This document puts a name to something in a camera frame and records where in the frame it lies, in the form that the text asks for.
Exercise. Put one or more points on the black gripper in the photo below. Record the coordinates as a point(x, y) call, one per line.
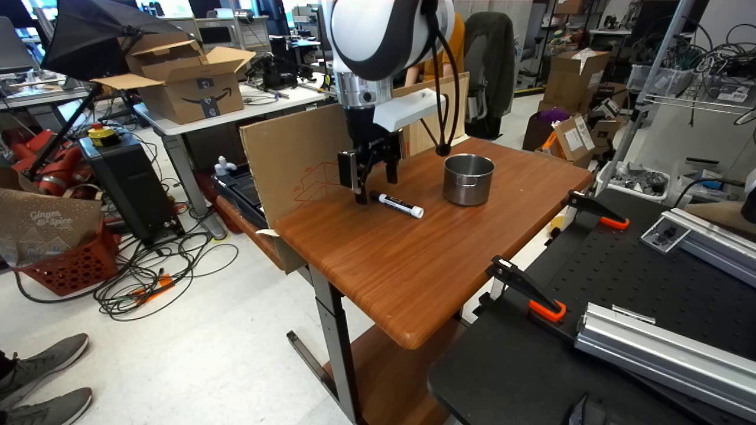
point(368, 147)

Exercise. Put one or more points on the black and white marker pen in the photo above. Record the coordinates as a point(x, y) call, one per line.
point(413, 210)

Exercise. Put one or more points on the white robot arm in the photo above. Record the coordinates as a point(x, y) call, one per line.
point(372, 43)

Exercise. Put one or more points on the silver metal pot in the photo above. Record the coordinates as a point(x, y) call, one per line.
point(469, 179)

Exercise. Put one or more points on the cardboard panel on table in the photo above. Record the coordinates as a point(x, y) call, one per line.
point(294, 158)

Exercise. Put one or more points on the open cardboard box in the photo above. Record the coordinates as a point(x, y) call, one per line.
point(183, 81)

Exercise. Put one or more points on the orange black clamp left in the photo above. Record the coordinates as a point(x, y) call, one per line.
point(539, 299)

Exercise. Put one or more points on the orange black clamp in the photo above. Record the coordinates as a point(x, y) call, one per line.
point(539, 299)
point(607, 217)

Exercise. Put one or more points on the black control box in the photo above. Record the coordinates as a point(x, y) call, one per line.
point(124, 171)

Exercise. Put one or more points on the orange black clamp right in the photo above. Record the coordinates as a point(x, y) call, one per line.
point(607, 217)

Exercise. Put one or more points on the red plastic basket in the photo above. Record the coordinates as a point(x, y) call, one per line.
point(78, 266)

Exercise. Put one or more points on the grey shoe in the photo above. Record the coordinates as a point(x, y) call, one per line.
point(19, 376)

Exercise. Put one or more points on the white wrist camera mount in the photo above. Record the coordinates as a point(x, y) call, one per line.
point(407, 108)

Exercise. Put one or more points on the aluminium extrusion rail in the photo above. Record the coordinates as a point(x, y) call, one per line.
point(691, 365)

